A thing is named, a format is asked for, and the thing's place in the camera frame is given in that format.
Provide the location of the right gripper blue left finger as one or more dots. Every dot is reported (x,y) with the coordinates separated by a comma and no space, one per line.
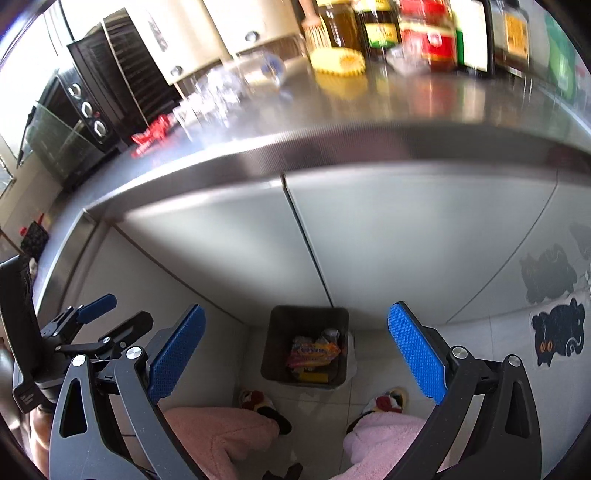
(170,350)

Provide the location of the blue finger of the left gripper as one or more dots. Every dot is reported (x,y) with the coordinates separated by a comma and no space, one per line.
(99,307)
(115,342)

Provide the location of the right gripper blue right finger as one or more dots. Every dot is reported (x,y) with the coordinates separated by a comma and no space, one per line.
(425,363)

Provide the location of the orange pink snack bag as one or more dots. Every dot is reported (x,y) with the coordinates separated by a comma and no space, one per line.
(307,354)

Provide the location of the black trash bin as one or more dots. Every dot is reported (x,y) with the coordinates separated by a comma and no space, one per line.
(290,322)

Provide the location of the person's left hand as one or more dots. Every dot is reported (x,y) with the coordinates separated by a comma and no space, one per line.
(40,423)

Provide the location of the left pink fuzzy trouser leg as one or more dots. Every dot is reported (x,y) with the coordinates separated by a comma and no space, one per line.
(217,437)

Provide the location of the pink fuzzy trouser leg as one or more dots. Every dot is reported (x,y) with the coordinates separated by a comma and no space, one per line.
(378,442)
(217,437)

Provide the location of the right pink fuzzy trouser leg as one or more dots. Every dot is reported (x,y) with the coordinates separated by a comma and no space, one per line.
(378,442)

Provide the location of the red snack wrapper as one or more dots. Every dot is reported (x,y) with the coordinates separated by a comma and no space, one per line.
(155,132)

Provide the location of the black toaster oven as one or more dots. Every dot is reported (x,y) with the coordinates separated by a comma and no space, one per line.
(97,86)

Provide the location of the clear plastic bottle blue cap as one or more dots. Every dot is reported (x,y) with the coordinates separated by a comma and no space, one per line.
(226,89)

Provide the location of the left cream grain dispenser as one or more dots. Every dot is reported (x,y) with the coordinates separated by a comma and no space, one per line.
(179,35)

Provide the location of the cream grain dispenser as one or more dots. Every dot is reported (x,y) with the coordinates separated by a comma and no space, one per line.
(179,35)
(248,26)

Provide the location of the small clear plastic wrapper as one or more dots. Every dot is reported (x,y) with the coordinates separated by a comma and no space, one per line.
(406,63)

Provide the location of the yellow foam fruit net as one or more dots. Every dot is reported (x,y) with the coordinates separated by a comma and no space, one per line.
(338,61)

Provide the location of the right cream grain dispenser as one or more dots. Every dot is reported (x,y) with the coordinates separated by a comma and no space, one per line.
(248,26)

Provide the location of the green soda bottle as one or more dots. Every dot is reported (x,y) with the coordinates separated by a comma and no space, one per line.
(562,60)

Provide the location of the soy sauce bottle green label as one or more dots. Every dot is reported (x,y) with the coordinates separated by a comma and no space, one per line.
(378,23)

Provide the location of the chili sauce jar red lid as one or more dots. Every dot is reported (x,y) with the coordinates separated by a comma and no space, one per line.
(429,32)

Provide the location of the wooden pastry brush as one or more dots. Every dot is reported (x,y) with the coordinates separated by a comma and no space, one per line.
(316,35)

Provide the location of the spice jar black lid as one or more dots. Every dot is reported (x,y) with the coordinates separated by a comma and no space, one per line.
(511,36)

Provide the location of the dark vinegar bottle white label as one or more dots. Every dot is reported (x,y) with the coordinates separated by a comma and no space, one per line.
(473,36)

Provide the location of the honey jar yellow lid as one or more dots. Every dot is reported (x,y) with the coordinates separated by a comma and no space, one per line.
(340,20)

